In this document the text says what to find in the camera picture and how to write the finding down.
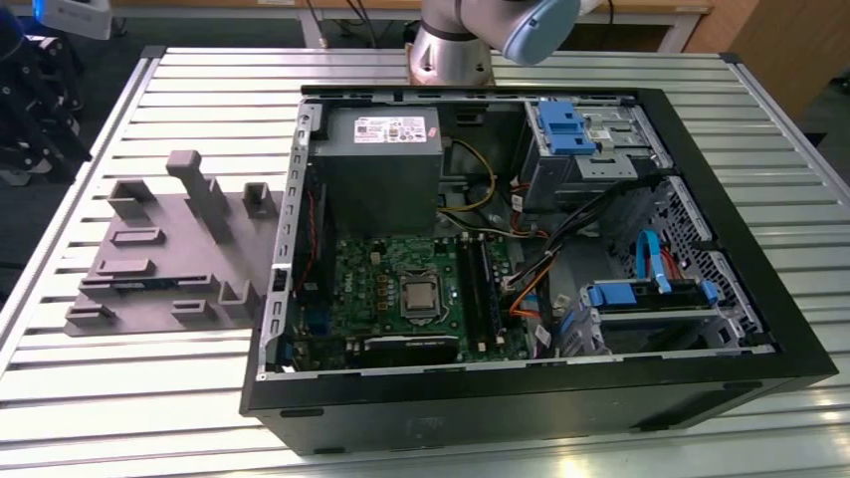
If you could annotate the white furniture foot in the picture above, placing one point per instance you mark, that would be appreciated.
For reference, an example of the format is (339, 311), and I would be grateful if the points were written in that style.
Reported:
(9, 178)

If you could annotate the gray parts rack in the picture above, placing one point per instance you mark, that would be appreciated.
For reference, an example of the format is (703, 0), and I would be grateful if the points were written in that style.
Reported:
(172, 234)

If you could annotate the gray power supply unit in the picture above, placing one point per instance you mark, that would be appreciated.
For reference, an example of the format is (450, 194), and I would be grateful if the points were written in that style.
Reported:
(377, 189)

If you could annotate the green motherboard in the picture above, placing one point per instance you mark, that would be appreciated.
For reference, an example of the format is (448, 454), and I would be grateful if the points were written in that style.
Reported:
(359, 259)

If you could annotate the CPU socket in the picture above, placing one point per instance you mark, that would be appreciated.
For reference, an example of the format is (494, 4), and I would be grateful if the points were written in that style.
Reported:
(417, 274)

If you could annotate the silver CPU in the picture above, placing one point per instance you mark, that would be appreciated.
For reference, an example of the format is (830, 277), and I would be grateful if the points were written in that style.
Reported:
(419, 298)

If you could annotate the black graphics card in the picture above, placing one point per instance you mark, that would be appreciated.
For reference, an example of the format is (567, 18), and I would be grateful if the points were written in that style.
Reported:
(411, 348)

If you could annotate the blue drive latch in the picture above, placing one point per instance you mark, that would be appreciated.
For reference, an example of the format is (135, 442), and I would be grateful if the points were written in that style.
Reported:
(564, 129)

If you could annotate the metal drive cage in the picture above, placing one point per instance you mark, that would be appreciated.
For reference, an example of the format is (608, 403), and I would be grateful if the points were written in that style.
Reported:
(618, 164)

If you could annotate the black open PC case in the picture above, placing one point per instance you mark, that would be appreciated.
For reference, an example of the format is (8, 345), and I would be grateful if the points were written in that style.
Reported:
(464, 413)

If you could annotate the hard disk in blue carrier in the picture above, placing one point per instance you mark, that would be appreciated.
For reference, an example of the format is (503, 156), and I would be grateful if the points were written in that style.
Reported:
(618, 296)

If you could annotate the white-legged wooden desk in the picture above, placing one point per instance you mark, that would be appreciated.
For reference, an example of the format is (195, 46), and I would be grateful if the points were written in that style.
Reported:
(683, 30)

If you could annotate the metal disk bay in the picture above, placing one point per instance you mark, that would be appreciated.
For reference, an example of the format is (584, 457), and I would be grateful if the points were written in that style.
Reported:
(663, 314)

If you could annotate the wooden cabinet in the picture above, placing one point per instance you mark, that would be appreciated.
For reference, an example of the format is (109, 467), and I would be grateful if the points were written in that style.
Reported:
(783, 40)

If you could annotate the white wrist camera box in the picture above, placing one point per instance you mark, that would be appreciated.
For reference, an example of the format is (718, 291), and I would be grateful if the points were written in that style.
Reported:
(80, 20)

